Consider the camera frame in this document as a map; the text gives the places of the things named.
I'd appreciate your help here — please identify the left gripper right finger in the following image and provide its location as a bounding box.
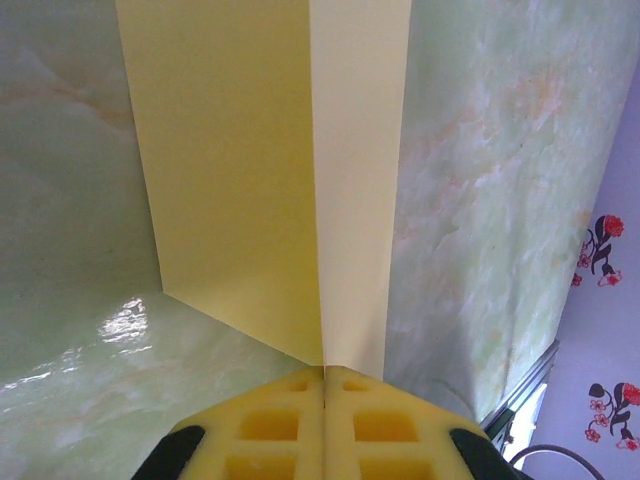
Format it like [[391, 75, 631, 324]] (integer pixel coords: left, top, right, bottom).
[[325, 367, 521, 480]]

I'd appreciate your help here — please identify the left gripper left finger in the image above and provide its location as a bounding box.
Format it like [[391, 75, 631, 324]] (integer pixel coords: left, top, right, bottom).
[[132, 367, 326, 480]]

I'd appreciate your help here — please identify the aluminium side rail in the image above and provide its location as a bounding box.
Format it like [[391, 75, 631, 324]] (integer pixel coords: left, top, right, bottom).
[[478, 339, 561, 454]]

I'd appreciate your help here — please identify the left gripper thin black cable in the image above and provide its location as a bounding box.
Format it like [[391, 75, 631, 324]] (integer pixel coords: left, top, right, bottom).
[[509, 442, 594, 480]]

